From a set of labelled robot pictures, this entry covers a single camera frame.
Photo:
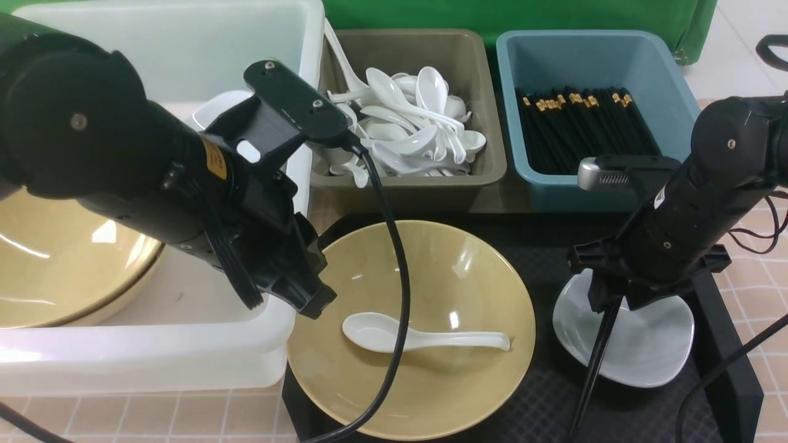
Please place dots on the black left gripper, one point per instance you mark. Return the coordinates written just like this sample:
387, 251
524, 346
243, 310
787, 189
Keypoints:
231, 203

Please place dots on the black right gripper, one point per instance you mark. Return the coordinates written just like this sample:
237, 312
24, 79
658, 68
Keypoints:
622, 270

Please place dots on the white side dish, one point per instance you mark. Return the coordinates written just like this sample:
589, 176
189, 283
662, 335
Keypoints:
647, 349

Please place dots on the white ceramic spoon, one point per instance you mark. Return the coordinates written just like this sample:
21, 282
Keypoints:
378, 332

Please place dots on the yellow noodle bowl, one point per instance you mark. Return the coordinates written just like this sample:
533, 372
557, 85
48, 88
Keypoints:
459, 283

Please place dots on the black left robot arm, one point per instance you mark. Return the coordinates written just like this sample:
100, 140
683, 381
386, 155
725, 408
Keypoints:
77, 124

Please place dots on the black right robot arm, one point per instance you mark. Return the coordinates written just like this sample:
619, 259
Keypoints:
737, 158

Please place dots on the yellow bowl in tub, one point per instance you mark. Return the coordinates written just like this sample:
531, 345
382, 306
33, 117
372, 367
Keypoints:
63, 265

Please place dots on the white plastic tub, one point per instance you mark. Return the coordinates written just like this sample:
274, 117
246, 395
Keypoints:
187, 330

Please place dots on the stack of white dishes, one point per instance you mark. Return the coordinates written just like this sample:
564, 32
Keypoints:
209, 111

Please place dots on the pile of white spoons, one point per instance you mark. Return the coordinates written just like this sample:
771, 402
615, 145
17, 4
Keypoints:
410, 123

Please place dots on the bundle of black chopsticks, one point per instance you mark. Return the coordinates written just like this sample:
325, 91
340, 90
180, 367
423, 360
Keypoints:
563, 127

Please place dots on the blue chopstick bin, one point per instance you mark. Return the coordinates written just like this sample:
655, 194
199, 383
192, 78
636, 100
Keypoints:
547, 61

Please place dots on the olive spoon bin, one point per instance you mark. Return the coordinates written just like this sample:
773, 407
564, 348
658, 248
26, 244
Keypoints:
460, 56

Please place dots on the green cloth backdrop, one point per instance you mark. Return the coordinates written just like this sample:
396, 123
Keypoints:
683, 25

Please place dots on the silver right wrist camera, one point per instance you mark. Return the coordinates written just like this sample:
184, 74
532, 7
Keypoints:
622, 172

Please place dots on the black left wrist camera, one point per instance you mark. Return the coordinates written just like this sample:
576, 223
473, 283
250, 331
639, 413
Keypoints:
316, 119

